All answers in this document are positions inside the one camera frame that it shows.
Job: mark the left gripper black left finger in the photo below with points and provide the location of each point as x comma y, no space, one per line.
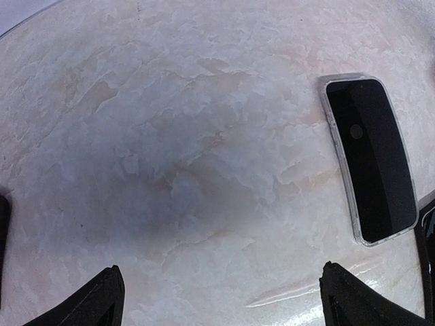
99,302

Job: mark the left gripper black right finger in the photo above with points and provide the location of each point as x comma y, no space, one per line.
346,300

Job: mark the black phone case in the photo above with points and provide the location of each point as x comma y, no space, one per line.
427,278

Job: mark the black smartphone white edge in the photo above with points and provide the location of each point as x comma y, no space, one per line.
370,159

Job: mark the clear transparent phone case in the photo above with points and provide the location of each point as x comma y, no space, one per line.
340,163

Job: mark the black smartphone tilted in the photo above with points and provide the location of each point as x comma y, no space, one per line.
5,215

